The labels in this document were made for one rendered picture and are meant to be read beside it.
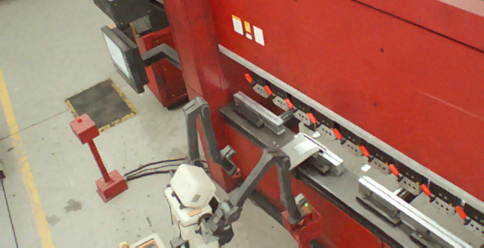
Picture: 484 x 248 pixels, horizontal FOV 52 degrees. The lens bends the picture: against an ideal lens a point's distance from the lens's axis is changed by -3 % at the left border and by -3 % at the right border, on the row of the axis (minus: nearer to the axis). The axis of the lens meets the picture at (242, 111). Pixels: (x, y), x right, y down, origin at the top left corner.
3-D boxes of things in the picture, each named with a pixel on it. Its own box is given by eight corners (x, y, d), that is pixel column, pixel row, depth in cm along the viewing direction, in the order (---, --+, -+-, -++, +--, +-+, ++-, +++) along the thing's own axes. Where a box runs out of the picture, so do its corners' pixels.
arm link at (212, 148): (191, 99, 275) (200, 109, 267) (201, 94, 277) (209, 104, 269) (207, 156, 302) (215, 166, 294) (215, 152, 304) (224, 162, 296)
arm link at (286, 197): (270, 150, 262) (282, 162, 254) (279, 144, 263) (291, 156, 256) (279, 202, 290) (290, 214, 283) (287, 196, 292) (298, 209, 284)
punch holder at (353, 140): (339, 146, 294) (339, 125, 283) (350, 138, 297) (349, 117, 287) (359, 159, 284) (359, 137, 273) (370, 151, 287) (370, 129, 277)
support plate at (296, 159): (269, 157, 322) (268, 156, 321) (299, 136, 332) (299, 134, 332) (288, 172, 310) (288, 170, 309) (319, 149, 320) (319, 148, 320)
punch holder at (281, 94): (272, 102, 334) (269, 82, 323) (282, 96, 337) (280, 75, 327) (288, 112, 324) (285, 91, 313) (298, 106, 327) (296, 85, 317)
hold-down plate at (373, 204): (355, 199, 301) (355, 195, 299) (361, 193, 303) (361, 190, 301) (395, 227, 281) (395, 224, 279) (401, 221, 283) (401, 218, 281)
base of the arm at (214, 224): (200, 219, 263) (210, 234, 255) (209, 207, 262) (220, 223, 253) (212, 223, 269) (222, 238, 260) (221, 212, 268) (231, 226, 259)
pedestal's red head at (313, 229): (282, 224, 321) (280, 206, 310) (304, 212, 325) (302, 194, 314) (299, 246, 306) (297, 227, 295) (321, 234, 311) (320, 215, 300)
